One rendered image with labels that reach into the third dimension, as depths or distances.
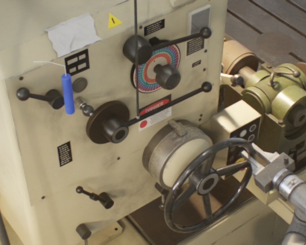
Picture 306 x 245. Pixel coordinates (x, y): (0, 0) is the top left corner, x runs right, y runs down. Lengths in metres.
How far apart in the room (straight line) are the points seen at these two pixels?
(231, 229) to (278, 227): 0.42
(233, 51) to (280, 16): 0.82
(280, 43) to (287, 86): 0.71
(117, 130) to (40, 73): 0.31
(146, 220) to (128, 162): 0.78
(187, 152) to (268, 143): 0.54
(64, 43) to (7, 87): 0.19
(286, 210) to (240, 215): 0.24
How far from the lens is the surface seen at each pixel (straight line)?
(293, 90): 2.46
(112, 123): 1.84
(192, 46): 1.96
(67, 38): 1.69
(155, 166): 2.07
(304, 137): 2.59
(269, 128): 2.47
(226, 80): 2.21
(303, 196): 1.98
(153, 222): 2.84
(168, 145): 2.05
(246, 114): 2.25
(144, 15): 1.79
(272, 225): 3.32
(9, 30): 1.71
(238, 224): 3.04
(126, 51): 1.76
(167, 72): 1.82
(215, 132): 2.25
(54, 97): 1.68
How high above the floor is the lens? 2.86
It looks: 43 degrees down
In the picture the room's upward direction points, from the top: straight up
